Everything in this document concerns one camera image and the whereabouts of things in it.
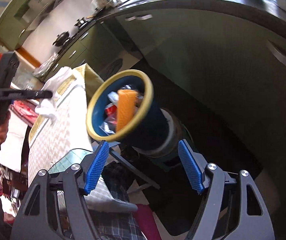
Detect black wok on stove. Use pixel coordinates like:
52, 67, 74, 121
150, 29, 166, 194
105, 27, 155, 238
52, 31, 70, 47

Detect clear plastic water bottle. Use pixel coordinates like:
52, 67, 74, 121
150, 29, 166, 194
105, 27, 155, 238
107, 92, 119, 106

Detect orange foam fruit net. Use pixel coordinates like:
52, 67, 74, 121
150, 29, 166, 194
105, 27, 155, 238
116, 89, 138, 132

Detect dark floor mat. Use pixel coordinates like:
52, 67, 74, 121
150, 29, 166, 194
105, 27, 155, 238
99, 58, 123, 81

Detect yellow rimmed blue trash bin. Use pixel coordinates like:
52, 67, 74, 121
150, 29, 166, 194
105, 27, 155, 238
86, 69, 182, 159

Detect crushed red cola can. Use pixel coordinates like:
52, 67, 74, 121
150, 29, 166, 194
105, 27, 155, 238
104, 103, 118, 120

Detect patterned tablecloth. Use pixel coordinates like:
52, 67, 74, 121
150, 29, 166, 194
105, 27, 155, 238
27, 63, 139, 213

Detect white tissue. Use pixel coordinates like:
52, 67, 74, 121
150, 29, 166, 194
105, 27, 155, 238
35, 66, 85, 122

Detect red checkered cloth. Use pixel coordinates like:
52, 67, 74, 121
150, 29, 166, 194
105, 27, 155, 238
9, 100, 38, 127

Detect green kitchen cabinets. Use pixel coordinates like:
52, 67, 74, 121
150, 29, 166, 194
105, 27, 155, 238
0, 0, 286, 156

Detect clear plastic bag on counter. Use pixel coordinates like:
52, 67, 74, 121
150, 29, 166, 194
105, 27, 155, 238
32, 53, 58, 78

